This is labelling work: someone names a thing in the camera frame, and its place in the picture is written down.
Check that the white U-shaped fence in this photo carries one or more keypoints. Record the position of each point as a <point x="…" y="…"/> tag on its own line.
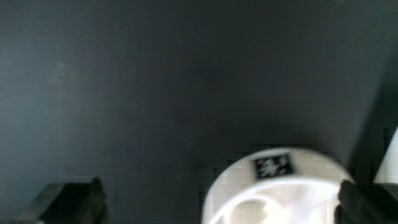
<point x="387" y="169"/>

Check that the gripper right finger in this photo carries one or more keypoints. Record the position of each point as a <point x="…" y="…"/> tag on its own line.
<point x="368" y="203"/>

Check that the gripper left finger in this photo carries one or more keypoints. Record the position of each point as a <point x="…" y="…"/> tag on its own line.
<point x="67" y="204"/>

